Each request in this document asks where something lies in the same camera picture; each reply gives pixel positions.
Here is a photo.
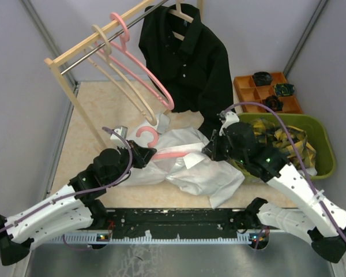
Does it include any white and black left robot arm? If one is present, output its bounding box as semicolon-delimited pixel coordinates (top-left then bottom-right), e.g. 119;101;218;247
0;140;157;266

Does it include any orange compartment tray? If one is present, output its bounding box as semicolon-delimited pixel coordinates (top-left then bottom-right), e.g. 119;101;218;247
234;72;303;114

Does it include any green patterned rolled sock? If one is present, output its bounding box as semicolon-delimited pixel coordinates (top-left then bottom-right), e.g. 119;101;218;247
273;83;295;97

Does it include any green plastic laundry basket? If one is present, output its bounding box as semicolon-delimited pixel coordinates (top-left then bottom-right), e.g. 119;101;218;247
238;113;336;181

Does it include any pink plastic hanger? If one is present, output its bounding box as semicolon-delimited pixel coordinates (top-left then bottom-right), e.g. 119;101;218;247
92;12;175;110

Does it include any black garment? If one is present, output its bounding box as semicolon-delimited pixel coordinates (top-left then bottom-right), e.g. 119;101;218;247
138;3;233;138

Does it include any beige wooden hanger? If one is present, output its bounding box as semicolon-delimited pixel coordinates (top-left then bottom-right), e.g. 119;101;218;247
85;24;159;127

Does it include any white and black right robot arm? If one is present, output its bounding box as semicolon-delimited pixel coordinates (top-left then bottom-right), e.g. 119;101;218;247
202;122;346;263

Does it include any dark rolled sock top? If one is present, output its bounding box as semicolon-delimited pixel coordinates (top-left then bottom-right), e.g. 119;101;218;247
252;72;273;87

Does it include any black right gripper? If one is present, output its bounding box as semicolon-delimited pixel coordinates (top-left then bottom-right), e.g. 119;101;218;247
204;128;247;163

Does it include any white collared shirt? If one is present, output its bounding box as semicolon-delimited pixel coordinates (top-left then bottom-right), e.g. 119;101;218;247
122;114;245;208

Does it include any dark rolled sock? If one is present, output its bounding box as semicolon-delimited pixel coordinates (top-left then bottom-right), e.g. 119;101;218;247
263;95;283;112
252;72;273;87

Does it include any yellow black plaid shirt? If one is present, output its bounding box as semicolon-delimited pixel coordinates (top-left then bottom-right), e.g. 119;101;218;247
250;118;317;170

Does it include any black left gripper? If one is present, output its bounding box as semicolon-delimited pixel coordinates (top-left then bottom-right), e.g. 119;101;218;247
107;138;155;186

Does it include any dark rolled sock middle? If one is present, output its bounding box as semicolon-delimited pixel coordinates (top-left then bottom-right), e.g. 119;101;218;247
263;95;283;112

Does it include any wooden clothes rack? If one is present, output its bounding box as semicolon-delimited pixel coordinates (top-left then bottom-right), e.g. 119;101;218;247
43;0;205;156

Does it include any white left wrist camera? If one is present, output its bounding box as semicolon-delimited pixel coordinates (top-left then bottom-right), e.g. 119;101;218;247
110;126;128;148

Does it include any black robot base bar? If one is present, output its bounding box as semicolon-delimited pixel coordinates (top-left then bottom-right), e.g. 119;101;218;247
96;208;266;248

